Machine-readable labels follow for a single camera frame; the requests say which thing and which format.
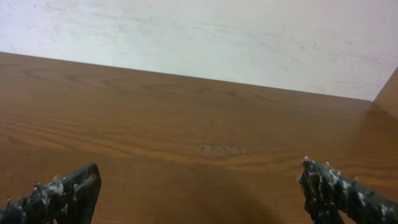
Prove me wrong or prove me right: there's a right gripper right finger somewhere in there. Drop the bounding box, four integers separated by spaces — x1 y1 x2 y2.
298 157 397 224

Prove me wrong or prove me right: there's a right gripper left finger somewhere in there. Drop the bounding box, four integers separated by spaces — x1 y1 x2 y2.
1 164 101 224

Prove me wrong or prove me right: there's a cardboard panel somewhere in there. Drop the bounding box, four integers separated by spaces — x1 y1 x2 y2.
373 68 398 119

